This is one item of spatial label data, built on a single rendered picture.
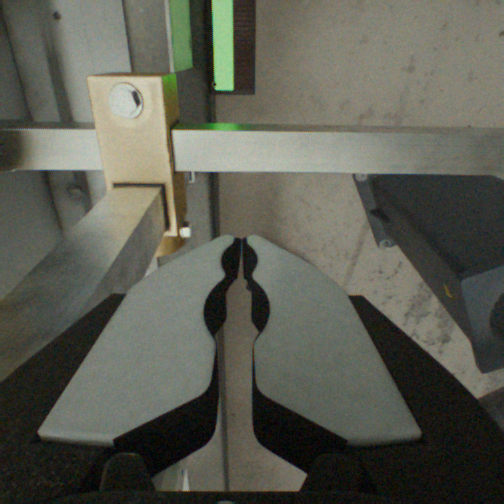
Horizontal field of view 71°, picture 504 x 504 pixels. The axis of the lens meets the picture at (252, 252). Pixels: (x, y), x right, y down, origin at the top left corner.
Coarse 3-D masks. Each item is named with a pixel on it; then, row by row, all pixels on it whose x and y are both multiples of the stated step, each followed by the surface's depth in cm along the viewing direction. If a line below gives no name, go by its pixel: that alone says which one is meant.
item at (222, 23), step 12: (216, 0) 32; (228, 0) 32; (216, 12) 33; (228, 12) 33; (216, 24) 33; (228, 24) 33; (216, 36) 34; (228, 36) 34; (216, 48) 34; (228, 48) 34; (216, 60) 35; (228, 60) 35; (216, 72) 35; (228, 72) 35; (228, 84) 36
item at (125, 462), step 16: (112, 464) 5; (128, 464) 5; (144, 464) 5; (320, 464) 5; (336, 464) 5; (112, 480) 5; (128, 480) 5; (144, 480) 5; (304, 480) 5; (320, 480) 5; (336, 480) 5; (352, 480) 5; (80, 496) 4; (96, 496) 4; (112, 496) 5; (128, 496) 4; (144, 496) 5; (160, 496) 4; (176, 496) 5; (192, 496) 5; (208, 496) 5; (224, 496) 5; (240, 496) 5; (256, 496) 5; (272, 496) 5; (288, 496) 5; (304, 496) 5; (320, 496) 5; (336, 496) 5; (352, 496) 5; (368, 496) 5
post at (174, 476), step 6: (180, 462) 34; (186, 462) 37; (168, 468) 34; (174, 468) 34; (180, 468) 34; (168, 474) 33; (174, 474) 33; (180, 474) 34; (168, 480) 33; (174, 480) 33; (180, 480) 34; (162, 486) 32; (168, 486) 32; (174, 486) 32; (180, 486) 34
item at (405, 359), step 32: (384, 320) 8; (384, 352) 7; (416, 352) 7; (416, 384) 7; (448, 384) 7; (416, 416) 6; (448, 416) 6; (480, 416) 6; (352, 448) 6; (384, 448) 6; (416, 448) 6; (448, 448) 6; (480, 448) 6; (384, 480) 5; (416, 480) 5; (448, 480) 5; (480, 480) 5
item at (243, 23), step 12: (240, 0) 32; (252, 0) 32; (240, 12) 33; (252, 12) 33; (240, 24) 33; (252, 24) 33; (240, 36) 34; (252, 36) 34; (240, 48) 34; (252, 48) 34; (240, 60) 35; (252, 60) 35; (240, 72) 35; (252, 72) 35; (240, 84) 36; (252, 84) 36
